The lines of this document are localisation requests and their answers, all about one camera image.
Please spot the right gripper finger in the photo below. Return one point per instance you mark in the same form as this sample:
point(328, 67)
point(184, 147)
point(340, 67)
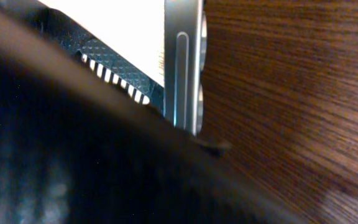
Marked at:
point(74, 149)

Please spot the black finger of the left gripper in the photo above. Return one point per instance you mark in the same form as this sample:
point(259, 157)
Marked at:
point(105, 63)

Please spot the blue Galaxy smartphone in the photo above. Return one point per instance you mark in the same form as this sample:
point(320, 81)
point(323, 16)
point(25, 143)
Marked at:
point(164, 39)

